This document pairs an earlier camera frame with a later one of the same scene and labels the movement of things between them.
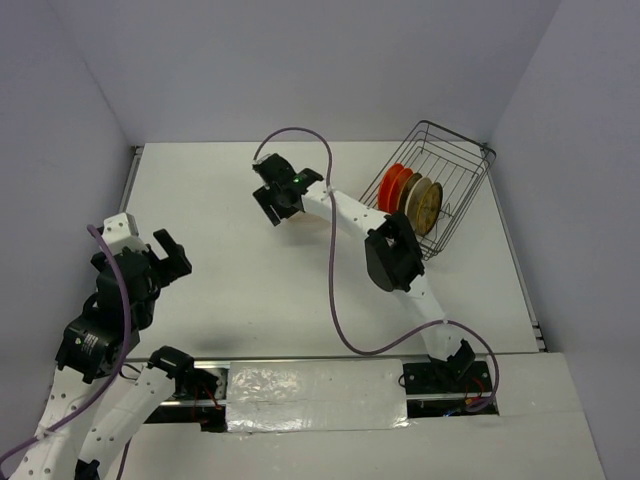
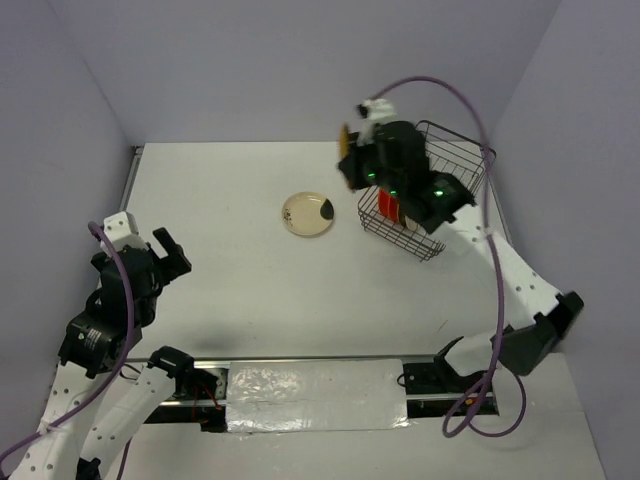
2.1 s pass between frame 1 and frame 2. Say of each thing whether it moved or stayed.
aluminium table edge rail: stayed
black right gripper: moved
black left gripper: stayed
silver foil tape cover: stayed
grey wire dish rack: stayed
